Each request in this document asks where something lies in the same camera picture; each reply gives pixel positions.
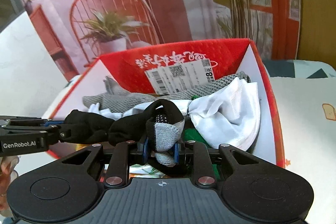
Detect white cloth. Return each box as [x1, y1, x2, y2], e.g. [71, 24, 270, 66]
[88, 78, 261, 151]

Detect grey knitted cloth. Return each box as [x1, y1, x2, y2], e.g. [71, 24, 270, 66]
[82, 72, 251, 113]

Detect black and grey sock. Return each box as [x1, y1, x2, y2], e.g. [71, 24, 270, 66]
[60, 99, 185, 167]

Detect geometric patterned cloth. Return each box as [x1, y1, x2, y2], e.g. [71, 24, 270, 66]
[263, 60, 336, 79]

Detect green cloth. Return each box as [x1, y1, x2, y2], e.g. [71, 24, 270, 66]
[182, 95, 221, 180]

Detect person's hand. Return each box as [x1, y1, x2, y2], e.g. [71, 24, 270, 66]
[1, 156, 19, 217]

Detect white cartoon bear table mat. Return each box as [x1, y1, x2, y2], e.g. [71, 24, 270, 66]
[270, 77, 335, 223]

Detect red strawberry cardboard box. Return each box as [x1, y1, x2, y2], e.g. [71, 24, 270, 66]
[43, 39, 285, 167]

